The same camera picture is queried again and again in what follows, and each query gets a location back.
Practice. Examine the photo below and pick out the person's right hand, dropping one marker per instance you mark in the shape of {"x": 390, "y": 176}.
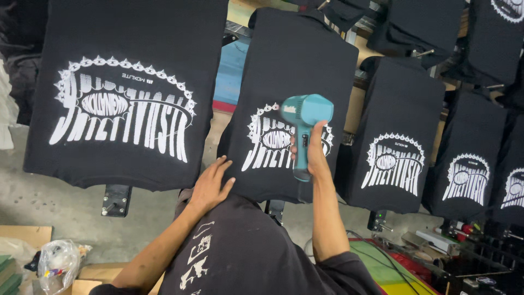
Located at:
{"x": 317, "y": 159}

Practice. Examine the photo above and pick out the person's left hand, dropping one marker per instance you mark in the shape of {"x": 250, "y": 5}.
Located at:
{"x": 206, "y": 186}

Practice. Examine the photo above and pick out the teal heat gun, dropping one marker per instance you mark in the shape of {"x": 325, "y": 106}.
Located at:
{"x": 305, "y": 119}

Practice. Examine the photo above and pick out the brown wooden panel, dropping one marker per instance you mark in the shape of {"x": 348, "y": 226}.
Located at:
{"x": 356, "y": 110}

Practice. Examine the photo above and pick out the black printed t-shirt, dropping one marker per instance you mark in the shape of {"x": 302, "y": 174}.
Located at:
{"x": 466, "y": 180}
{"x": 123, "y": 102}
{"x": 513, "y": 188}
{"x": 393, "y": 164}
{"x": 282, "y": 65}
{"x": 495, "y": 37}

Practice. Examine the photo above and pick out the person's black printed shirt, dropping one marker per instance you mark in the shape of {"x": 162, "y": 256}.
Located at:
{"x": 254, "y": 254}

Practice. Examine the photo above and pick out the blue board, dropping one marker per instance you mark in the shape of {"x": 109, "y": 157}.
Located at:
{"x": 230, "y": 73}

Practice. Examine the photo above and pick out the plain black t-shirt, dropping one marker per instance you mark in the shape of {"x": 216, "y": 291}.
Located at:
{"x": 417, "y": 28}
{"x": 346, "y": 12}

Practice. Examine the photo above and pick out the clear plastic bag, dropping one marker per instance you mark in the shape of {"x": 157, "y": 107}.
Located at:
{"x": 59, "y": 264}

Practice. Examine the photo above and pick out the black printing machine base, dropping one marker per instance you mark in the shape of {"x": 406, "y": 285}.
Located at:
{"x": 483, "y": 262}

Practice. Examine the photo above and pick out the white cloth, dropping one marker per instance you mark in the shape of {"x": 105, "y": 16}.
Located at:
{"x": 6, "y": 110}

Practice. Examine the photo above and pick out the stack of green sponges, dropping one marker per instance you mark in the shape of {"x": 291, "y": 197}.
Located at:
{"x": 8, "y": 276}

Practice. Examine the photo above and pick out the heap of dark clothes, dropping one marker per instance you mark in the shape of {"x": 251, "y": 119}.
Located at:
{"x": 22, "y": 53}

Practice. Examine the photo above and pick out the black metal platen bracket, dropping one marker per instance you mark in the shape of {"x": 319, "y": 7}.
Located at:
{"x": 376, "y": 221}
{"x": 116, "y": 200}
{"x": 275, "y": 211}

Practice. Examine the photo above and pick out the green and red screen frame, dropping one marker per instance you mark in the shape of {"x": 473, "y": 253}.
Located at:
{"x": 380, "y": 266}

